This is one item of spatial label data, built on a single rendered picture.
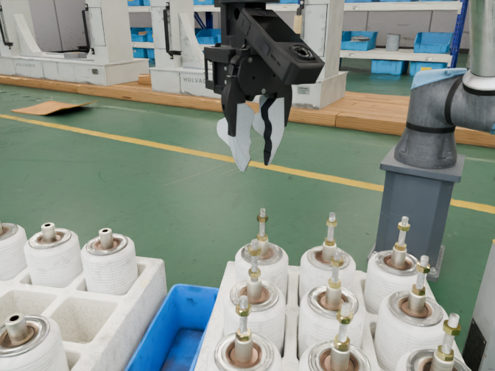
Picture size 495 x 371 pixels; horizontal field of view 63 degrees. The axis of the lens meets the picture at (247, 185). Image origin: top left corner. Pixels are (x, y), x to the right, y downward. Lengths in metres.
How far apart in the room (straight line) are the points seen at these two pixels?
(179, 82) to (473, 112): 2.54
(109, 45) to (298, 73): 3.48
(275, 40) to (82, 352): 0.52
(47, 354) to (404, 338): 0.48
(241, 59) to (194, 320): 0.62
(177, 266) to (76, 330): 0.39
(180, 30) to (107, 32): 0.73
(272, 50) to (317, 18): 2.30
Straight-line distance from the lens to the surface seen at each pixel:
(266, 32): 0.45
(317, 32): 2.72
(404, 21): 8.97
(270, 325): 0.62
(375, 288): 0.74
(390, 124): 2.52
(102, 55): 3.90
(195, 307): 0.91
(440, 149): 1.08
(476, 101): 0.99
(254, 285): 0.61
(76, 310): 0.83
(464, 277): 1.24
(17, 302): 0.90
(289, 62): 0.41
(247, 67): 0.48
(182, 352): 0.91
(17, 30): 5.00
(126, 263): 0.78
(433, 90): 1.05
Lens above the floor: 0.65
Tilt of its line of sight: 23 degrees down
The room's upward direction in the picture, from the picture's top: straight up
